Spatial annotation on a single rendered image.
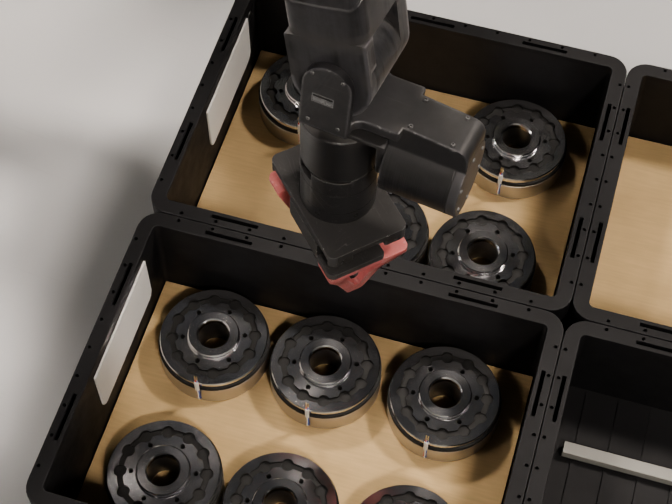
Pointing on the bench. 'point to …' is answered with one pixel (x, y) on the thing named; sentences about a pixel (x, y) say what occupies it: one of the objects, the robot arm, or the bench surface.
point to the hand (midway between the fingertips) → (335, 252)
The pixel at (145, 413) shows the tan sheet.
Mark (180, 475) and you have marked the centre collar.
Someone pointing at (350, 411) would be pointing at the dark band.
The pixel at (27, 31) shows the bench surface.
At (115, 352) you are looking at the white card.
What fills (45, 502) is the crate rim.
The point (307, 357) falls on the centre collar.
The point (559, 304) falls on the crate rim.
